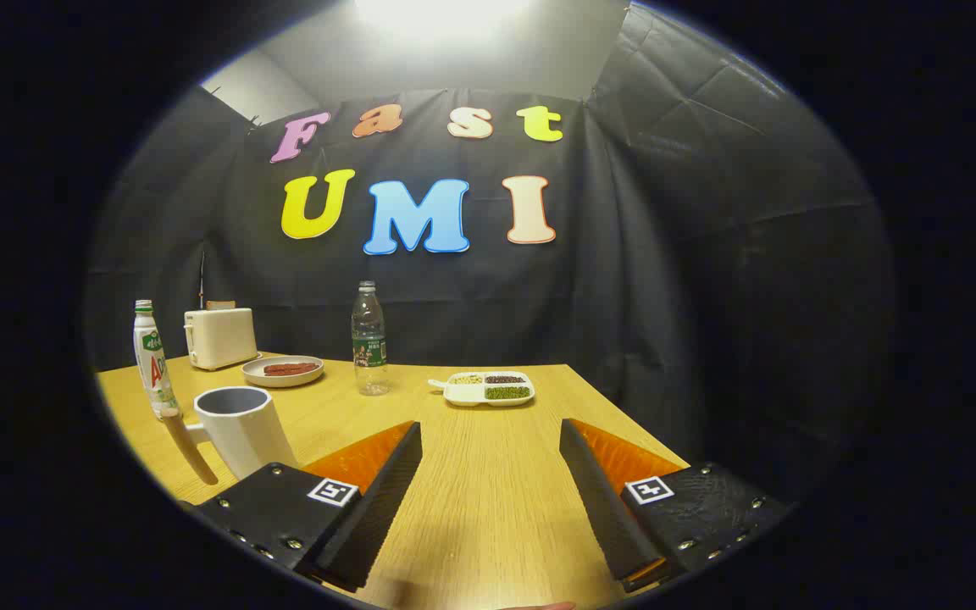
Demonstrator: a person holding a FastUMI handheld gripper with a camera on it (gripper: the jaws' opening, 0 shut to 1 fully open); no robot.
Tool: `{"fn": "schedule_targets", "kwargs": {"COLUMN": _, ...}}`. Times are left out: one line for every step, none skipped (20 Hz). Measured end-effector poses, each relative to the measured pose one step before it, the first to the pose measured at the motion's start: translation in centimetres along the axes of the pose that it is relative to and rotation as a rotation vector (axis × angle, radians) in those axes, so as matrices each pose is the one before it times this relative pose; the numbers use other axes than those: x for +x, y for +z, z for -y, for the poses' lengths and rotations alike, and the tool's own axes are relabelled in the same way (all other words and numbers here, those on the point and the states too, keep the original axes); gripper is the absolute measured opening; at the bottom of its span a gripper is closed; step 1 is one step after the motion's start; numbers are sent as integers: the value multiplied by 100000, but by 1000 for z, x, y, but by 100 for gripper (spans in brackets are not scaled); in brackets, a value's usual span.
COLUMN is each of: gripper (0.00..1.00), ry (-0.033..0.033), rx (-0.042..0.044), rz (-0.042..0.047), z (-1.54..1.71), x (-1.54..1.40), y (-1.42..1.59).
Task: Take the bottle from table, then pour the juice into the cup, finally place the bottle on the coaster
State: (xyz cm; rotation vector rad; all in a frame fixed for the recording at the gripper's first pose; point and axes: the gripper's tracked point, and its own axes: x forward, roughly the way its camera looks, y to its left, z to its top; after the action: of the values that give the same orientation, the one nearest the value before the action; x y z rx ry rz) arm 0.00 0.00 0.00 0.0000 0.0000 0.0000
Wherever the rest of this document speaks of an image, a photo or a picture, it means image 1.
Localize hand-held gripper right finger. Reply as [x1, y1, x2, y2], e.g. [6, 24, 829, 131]
[558, 418, 796, 594]

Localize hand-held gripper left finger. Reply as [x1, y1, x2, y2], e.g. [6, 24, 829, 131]
[191, 419, 424, 594]

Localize white cup with cork handle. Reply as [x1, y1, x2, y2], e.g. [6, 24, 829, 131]
[162, 386, 299, 486]

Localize white juice bottle green ring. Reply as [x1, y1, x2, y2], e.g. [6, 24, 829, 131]
[133, 299, 180, 421]

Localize clear plastic water bottle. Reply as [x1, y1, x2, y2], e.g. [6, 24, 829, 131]
[352, 280, 391, 397]

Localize wooden table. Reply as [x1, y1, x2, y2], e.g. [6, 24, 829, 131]
[97, 354, 692, 610]

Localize white divided dish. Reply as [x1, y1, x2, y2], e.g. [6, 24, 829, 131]
[429, 371, 536, 408]

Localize round white plate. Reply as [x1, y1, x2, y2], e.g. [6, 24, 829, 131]
[241, 355, 325, 389]

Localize cream white toaster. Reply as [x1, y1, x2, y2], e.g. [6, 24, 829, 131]
[184, 307, 260, 372]

